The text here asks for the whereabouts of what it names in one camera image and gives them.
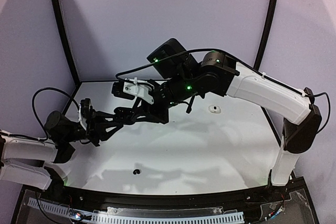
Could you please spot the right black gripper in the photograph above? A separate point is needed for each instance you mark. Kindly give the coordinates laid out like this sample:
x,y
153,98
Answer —
x,y
159,109

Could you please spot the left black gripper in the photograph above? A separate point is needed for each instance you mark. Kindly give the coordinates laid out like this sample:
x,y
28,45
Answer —
x,y
92,125

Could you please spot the white earbud charging case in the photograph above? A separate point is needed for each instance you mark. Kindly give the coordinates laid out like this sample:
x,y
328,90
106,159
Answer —
x,y
214,109

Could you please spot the black earbud charging case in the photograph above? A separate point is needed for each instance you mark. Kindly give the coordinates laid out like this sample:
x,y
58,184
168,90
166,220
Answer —
x,y
124,115

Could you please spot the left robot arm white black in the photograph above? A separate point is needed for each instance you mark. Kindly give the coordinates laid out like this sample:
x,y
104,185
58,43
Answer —
x,y
56,149

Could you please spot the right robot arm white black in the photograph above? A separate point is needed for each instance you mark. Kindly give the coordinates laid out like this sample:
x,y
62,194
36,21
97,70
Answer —
x,y
224,75

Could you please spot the black earbud front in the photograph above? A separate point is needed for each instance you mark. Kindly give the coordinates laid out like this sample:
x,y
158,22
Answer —
x,y
136,172

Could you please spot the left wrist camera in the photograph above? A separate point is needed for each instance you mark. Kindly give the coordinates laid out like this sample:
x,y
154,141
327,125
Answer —
x,y
85,113

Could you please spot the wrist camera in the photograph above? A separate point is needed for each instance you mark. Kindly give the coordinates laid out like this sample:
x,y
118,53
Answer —
x,y
85,113
133,88

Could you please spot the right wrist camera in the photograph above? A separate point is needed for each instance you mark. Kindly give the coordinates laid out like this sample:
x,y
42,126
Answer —
x,y
133,88

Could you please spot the black front aluminium rail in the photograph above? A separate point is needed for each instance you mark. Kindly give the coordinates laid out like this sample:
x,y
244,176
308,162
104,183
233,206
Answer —
x,y
237,198

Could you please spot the white slotted cable duct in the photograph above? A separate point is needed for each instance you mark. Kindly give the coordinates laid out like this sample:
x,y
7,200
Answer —
x,y
127,215

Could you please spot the left black frame post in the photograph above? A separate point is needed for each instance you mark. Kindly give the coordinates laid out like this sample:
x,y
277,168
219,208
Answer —
x,y
56,6

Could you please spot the black frame post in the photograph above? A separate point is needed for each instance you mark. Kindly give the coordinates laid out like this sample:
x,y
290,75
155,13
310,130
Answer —
x,y
56,6
265,34

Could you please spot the right black frame post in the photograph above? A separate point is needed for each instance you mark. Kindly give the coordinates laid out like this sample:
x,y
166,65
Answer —
x,y
265,34

